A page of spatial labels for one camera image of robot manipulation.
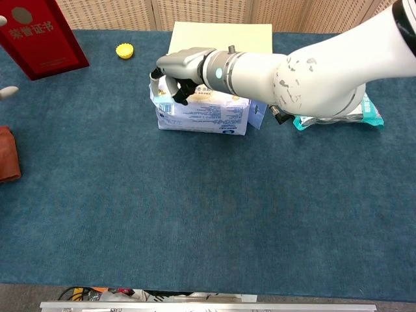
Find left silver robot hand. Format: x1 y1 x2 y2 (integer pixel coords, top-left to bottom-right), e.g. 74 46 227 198
0 15 20 101

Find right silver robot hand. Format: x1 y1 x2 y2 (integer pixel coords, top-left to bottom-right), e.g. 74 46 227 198
149 47 217 106

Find white blue tissue pack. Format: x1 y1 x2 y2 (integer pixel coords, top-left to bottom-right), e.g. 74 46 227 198
148 73 268 137

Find orange cloth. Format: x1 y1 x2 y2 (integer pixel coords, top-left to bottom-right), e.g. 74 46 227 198
0 125 22 183

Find pale yellow spiral notebook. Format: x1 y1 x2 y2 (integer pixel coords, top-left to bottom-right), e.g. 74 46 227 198
168 21 274 57

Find yellow bottle cap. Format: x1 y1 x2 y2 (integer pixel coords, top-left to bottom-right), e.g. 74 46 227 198
115 43 135 60

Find red certificate box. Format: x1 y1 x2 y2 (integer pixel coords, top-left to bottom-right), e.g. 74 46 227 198
0 0 90 81

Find beige perforated folding screen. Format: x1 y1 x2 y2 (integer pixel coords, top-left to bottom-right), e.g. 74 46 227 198
53 0 396 34

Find teal felt table cover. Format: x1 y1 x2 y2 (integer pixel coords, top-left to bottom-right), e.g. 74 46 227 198
0 29 416 302

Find teal snack package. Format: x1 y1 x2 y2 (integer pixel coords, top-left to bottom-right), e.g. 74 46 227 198
292 92 385 131

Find black floor cables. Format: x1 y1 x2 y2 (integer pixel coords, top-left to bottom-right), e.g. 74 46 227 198
58 286 98 302

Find aluminium profile rail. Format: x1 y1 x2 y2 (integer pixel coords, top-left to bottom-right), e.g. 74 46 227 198
39 301 378 312

